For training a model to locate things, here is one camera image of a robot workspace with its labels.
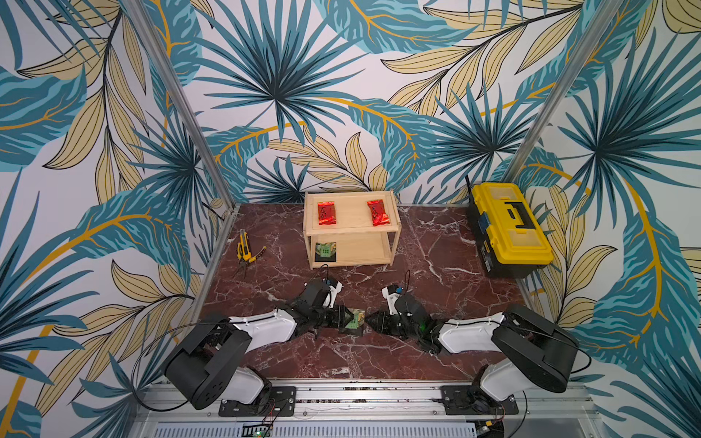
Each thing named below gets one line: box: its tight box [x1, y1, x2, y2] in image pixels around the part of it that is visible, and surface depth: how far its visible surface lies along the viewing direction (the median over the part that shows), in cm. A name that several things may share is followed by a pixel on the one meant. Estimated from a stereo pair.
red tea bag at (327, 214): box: [317, 200, 337, 226], surface depth 89 cm
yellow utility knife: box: [236, 229, 252, 261], surface depth 105 cm
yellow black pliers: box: [231, 241, 268, 279], surface depth 103 cm
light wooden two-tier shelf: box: [303, 190, 402, 270], surface depth 92 cm
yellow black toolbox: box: [468, 182, 555, 280], surface depth 95 cm
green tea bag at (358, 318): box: [345, 307, 367, 330], surface depth 90 cm
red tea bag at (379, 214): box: [366, 199, 391, 227], surface depth 89 cm
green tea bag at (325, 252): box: [314, 241, 337, 262], surface depth 103 cm
